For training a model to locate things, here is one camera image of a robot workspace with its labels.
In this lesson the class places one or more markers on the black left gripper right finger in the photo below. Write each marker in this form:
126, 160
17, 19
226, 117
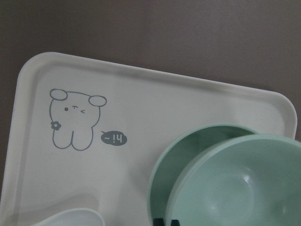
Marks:
175, 222

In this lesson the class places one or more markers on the green bowl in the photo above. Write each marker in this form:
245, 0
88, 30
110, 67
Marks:
177, 156
253, 180

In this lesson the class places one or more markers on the white spoon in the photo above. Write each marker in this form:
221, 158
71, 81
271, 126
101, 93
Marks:
74, 217

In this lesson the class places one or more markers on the green bowl on tray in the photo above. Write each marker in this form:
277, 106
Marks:
177, 156

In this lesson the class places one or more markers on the white rectangular tray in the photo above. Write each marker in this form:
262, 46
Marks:
87, 133

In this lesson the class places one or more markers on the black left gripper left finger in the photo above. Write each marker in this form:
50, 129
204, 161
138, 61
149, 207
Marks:
158, 222

